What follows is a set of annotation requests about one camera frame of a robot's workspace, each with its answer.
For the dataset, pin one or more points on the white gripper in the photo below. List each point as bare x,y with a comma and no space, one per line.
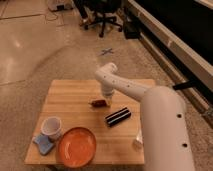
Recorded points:
108,100

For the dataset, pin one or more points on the white paper cup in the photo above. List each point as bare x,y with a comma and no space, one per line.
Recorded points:
51,127

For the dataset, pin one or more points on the black office chair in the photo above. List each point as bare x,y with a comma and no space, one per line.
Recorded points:
96,11

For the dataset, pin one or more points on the wooden table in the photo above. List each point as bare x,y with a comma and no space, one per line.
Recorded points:
69,100

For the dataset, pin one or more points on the small white object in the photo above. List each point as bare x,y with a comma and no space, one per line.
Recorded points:
138,141

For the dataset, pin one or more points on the black white striped block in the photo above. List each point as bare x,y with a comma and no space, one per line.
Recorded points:
117,117

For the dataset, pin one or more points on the blue sponge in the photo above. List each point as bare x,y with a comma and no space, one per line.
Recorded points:
43,143

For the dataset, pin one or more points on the orange plate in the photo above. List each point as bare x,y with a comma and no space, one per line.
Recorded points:
77,147

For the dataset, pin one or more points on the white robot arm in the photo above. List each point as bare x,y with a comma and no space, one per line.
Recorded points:
162,117

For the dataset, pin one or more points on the black box on floor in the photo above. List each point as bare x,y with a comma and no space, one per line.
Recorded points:
130,31

